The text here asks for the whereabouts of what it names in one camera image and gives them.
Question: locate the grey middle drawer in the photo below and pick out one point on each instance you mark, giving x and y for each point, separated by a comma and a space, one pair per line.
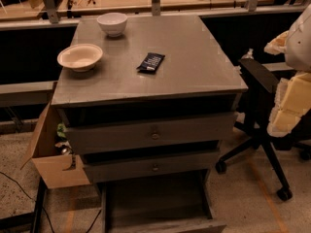
151, 166

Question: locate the grey wooden drawer cabinet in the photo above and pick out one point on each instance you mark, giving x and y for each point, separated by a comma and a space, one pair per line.
194, 79

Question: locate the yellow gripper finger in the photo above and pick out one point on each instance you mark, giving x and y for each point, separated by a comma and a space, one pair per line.
277, 45
292, 101

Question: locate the grey top drawer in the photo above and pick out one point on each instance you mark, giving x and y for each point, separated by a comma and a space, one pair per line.
150, 133

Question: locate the dark blue rxbar wrapper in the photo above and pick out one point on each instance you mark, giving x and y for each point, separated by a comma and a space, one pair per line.
151, 62

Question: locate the wooden background workbench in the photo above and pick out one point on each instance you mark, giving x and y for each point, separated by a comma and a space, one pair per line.
24, 11

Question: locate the brown cardboard box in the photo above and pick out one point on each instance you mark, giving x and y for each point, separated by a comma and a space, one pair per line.
57, 170

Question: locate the black office chair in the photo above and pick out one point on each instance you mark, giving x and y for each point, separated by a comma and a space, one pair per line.
257, 104

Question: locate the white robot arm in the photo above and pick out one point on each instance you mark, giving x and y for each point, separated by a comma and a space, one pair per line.
298, 43

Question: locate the white deep ceramic bowl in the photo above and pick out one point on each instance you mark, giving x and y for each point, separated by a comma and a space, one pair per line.
113, 24

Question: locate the beige shallow bowl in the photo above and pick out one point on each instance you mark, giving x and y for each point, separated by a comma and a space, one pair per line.
80, 57

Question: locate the open grey bottom drawer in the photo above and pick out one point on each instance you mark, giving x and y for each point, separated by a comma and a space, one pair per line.
174, 203

